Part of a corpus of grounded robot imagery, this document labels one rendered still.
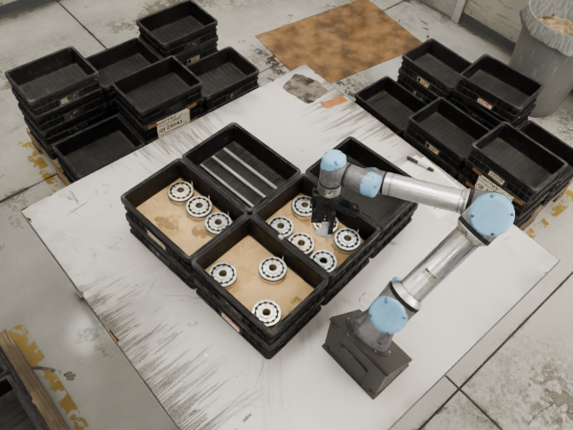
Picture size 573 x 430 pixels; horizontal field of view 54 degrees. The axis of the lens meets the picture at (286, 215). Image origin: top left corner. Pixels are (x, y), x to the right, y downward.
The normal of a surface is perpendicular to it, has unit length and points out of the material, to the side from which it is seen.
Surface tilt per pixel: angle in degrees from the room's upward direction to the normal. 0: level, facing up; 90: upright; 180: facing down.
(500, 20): 90
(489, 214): 41
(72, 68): 0
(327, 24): 0
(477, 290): 0
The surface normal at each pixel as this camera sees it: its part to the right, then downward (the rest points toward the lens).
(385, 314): -0.43, 0.19
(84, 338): 0.07, -0.60
